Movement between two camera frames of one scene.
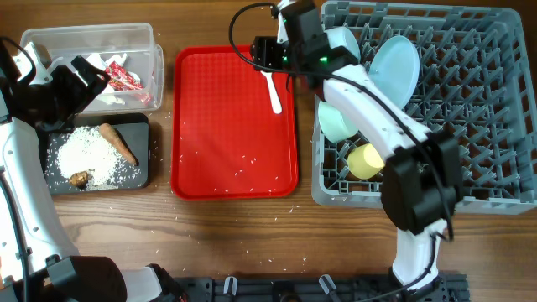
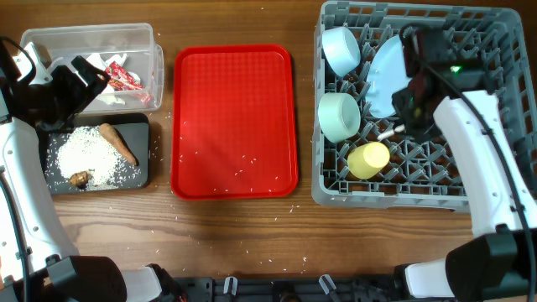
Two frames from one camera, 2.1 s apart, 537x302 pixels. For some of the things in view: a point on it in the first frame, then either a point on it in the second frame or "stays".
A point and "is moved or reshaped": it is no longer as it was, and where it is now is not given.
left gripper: (64, 75) stays
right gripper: (263, 54) -> (421, 132)
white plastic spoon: (276, 102) is moved or reshaped
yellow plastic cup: (363, 161) stays
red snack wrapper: (121, 80) stays
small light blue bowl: (343, 37) stays
